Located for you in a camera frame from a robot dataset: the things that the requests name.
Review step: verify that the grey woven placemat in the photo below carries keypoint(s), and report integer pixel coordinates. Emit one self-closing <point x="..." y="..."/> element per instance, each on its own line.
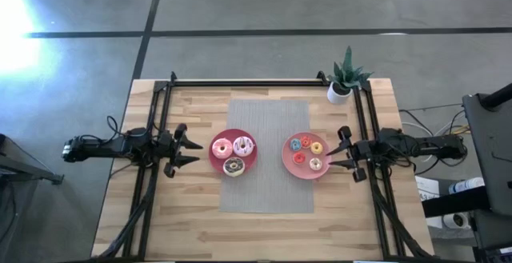
<point x="268" y="195"/>

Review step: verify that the small yellow frosted donut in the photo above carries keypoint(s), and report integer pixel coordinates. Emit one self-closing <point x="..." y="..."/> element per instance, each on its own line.
<point x="313" y="148"/>

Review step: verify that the salmon pink round plate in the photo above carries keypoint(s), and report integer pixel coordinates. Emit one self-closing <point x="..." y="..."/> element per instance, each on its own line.
<point x="306" y="173"/>

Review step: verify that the green plant in white pot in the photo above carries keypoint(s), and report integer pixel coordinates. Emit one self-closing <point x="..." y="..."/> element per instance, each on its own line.
<point x="339" y="94"/>

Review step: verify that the black pole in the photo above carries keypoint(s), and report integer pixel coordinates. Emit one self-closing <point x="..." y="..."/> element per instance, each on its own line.
<point x="500" y="95"/>

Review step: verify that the white bottle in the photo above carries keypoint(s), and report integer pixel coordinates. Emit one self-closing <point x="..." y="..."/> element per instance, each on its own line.
<point x="466" y="185"/>

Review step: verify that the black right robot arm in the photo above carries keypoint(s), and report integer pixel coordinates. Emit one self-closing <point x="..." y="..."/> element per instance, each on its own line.
<point x="424" y="145"/>

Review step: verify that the white paper box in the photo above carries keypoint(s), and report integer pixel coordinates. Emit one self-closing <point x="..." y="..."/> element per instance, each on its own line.
<point x="427" y="189"/>

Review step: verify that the white tape roll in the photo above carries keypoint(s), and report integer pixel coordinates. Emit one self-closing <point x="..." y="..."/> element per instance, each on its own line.
<point x="454" y="220"/>

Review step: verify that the dark red round plate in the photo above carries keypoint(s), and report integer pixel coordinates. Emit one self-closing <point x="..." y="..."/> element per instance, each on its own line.
<point x="228" y="133"/>

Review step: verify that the small white frosted donut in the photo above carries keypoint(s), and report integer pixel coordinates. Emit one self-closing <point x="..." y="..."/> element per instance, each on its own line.
<point x="311" y="164"/>

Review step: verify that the small teal sprinkled donut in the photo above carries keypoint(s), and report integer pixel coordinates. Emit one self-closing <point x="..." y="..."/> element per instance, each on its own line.
<point x="292" y="145"/>

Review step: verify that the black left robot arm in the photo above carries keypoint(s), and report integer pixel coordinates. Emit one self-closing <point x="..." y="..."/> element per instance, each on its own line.
<point x="100" y="147"/>

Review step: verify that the black shelf board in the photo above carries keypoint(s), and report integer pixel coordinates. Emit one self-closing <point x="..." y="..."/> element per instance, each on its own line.
<point x="456" y="203"/>

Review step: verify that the large pale pink chocolate-drizzle donut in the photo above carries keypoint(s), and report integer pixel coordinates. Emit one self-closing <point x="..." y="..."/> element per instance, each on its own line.
<point x="250" y="147"/>

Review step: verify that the black aluminium table frame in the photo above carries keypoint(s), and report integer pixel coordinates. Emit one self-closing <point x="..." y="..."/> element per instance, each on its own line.
<point x="248" y="83"/>

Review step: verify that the black metal stand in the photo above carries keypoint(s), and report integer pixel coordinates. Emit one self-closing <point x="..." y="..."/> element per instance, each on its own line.
<point x="54" y="180"/>

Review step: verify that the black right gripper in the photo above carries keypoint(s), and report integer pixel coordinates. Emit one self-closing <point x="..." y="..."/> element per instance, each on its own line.
<point x="362" y="151"/>

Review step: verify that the grey metal cart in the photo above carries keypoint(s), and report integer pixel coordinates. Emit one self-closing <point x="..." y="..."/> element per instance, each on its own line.
<point x="492" y="155"/>

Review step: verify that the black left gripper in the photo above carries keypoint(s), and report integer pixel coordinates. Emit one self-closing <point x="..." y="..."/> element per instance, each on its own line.
<point x="164" y="145"/>

